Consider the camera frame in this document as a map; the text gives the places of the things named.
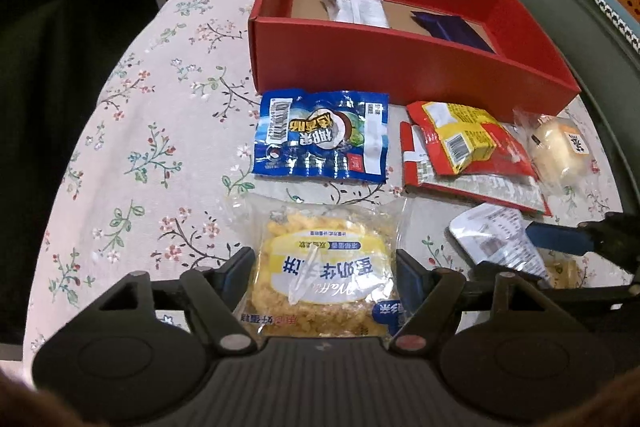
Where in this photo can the dark blue foil packet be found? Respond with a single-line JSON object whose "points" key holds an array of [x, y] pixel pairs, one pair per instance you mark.
{"points": [[451, 28]]}

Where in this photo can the red cardboard box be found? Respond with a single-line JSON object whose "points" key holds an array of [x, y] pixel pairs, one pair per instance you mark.
{"points": [[293, 44]]}

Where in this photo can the red yellow snack bag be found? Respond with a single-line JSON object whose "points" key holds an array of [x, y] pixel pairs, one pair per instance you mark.
{"points": [[462, 139]]}

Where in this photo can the white small snack packet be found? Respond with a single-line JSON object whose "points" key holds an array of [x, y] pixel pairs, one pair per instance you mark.
{"points": [[497, 234]]}

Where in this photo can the white long snack packet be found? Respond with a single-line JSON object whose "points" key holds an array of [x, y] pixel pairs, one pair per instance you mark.
{"points": [[362, 12]]}

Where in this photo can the red white packet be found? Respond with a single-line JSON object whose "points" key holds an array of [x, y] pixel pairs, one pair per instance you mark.
{"points": [[521, 192]]}

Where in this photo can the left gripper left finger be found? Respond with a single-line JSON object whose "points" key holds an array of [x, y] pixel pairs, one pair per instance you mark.
{"points": [[212, 295]]}

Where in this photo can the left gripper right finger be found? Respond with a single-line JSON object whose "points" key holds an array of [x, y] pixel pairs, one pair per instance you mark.
{"points": [[431, 301]]}

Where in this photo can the gold foil snack packet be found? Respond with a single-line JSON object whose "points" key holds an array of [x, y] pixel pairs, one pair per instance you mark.
{"points": [[566, 273]]}

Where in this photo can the clear yellow egg crisp packet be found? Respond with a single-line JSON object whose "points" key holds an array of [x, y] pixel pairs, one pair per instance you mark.
{"points": [[320, 270]]}

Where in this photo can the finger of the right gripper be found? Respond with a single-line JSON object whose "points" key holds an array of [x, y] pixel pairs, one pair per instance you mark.
{"points": [[487, 271], [566, 240]]}

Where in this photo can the floral tablecloth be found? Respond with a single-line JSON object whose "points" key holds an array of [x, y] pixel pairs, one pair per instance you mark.
{"points": [[171, 138]]}

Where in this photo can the dark side table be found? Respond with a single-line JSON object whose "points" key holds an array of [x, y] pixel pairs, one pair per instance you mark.
{"points": [[55, 56]]}

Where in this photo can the round cake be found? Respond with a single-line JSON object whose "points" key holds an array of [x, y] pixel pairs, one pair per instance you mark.
{"points": [[559, 152]]}

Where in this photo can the blue coconut snack packet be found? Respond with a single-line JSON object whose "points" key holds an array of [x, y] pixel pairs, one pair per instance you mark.
{"points": [[339, 135]]}

